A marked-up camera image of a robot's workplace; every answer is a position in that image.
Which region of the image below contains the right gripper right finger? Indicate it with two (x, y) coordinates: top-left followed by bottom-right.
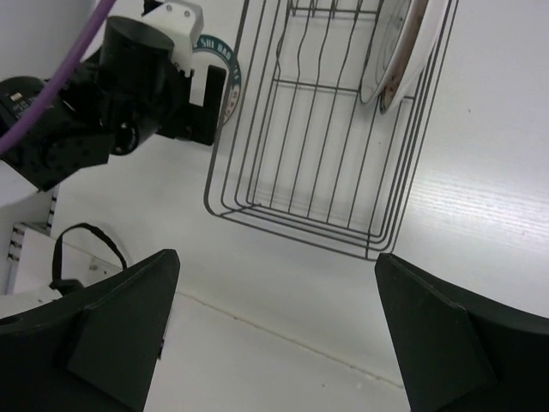
(375, 253), (548, 411)

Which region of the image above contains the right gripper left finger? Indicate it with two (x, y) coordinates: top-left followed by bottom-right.
(1, 249), (179, 411)

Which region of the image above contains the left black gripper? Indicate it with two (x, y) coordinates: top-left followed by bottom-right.
(59, 16), (226, 155)

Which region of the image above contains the green rimmed lettered plate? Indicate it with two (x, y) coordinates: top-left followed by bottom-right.
(190, 34), (243, 125)

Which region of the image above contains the wire dish rack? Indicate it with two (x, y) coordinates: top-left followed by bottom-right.
(203, 1), (458, 262)

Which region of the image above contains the white plate dark rim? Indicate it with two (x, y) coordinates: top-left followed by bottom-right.
(360, 0), (428, 105)

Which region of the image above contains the orange sunburst plate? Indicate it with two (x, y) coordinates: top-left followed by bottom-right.
(380, 0), (449, 114)

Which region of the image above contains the left black base cable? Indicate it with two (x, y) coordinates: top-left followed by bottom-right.
(49, 222), (130, 297)

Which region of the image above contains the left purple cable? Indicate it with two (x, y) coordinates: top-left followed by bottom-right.
(0, 0), (117, 154)

